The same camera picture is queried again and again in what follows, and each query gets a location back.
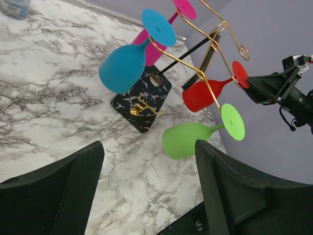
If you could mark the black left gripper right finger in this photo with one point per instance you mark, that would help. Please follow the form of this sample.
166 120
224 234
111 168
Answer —
241 200

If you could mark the green wine glass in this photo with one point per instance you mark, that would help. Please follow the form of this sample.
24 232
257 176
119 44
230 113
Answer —
179 141

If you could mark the black marble rack base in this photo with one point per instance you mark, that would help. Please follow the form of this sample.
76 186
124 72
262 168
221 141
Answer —
142 103

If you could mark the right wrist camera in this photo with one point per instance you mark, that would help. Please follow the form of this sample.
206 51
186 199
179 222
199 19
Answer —
301 61

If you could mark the gold wire glass rack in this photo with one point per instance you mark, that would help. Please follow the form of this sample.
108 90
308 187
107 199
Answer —
214 47

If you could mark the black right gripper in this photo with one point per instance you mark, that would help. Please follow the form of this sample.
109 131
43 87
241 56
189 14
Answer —
280 88

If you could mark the red wine glass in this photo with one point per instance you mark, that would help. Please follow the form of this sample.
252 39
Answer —
198 96

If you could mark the blue wine glass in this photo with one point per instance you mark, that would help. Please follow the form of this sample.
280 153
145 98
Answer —
125 65

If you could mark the pink wine glass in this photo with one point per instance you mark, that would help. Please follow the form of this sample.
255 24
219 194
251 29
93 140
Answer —
156 41

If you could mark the small clear plastic jar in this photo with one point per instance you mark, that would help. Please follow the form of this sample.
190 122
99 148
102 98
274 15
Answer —
17 9

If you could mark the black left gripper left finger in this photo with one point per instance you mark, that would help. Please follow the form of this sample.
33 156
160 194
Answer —
55 199

